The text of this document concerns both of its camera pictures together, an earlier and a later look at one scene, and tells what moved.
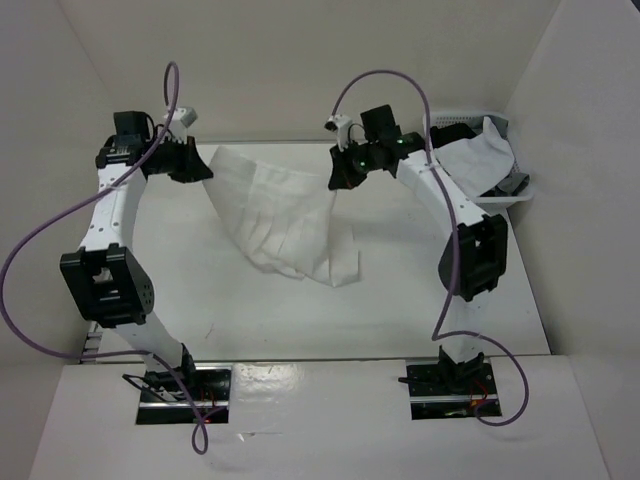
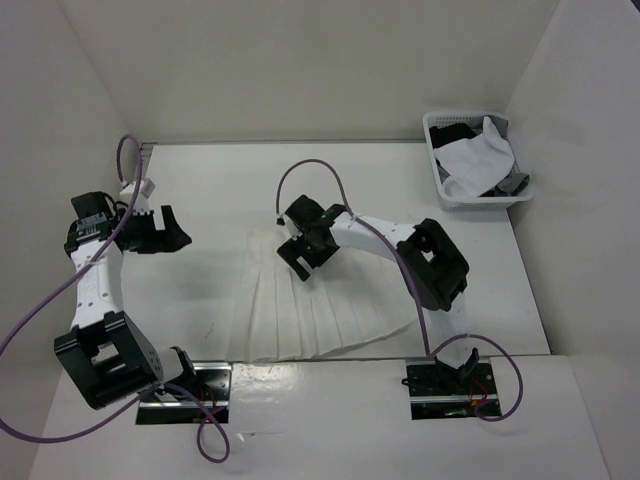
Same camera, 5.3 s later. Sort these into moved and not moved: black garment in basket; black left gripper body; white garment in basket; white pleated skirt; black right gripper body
Moved: black right gripper body; white pleated skirt; black left gripper body
Not moved: black garment in basket; white garment in basket
